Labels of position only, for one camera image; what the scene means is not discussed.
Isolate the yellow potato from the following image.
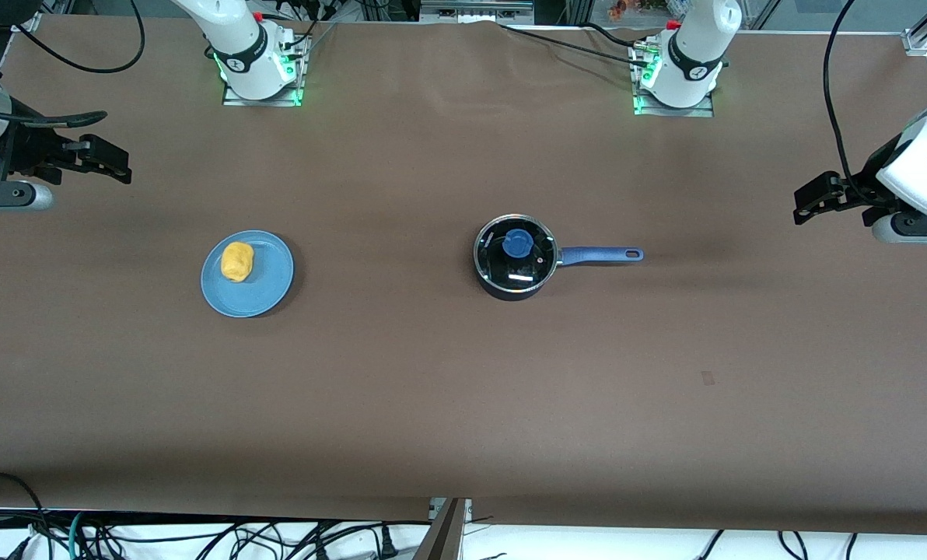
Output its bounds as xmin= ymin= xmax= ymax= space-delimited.
xmin=221 ymin=241 xmax=256 ymax=283

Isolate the glass lid with blue knob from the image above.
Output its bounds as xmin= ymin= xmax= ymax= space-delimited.
xmin=474 ymin=214 xmax=560 ymax=295

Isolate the blue round plate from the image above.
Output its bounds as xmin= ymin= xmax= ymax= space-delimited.
xmin=201 ymin=229 xmax=296 ymax=319

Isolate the brown table cover sheet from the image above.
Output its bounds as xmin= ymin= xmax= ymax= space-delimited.
xmin=0 ymin=14 xmax=927 ymax=537

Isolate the aluminium profile beam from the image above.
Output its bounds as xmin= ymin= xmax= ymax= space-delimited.
xmin=413 ymin=498 xmax=472 ymax=560

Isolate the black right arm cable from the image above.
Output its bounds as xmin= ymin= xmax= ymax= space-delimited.
xmin=0 ymin=0 xmax=147 ymax=129

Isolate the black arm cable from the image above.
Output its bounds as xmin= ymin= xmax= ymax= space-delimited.
xmin=821 ymin=0 xmax=900 ymax=205
xmin=0 ymin=0 xmax=147 ymax=129

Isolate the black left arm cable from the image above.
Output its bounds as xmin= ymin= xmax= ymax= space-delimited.
xmin=821 ymin=0 xmax=900 ymax=205

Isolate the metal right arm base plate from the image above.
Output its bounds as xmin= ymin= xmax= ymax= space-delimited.
xmin=222 ymin=31 xmax=309 ymax=107

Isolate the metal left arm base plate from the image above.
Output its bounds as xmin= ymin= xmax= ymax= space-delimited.
xmin=633 ymin=39 xmax=715 ymax=117

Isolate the dark pot with blue handle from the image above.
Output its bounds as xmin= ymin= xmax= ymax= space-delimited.
xmin=474 ymin=214 xmax=645 ymax=302

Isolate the black cable across table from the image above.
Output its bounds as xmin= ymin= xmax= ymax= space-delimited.
xmin=498 ymin=23 xmax=651 ymax=67

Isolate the metal rail bracket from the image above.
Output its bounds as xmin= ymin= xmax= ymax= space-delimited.
xmin=421 ymin=0 xmax=534 ymax=24

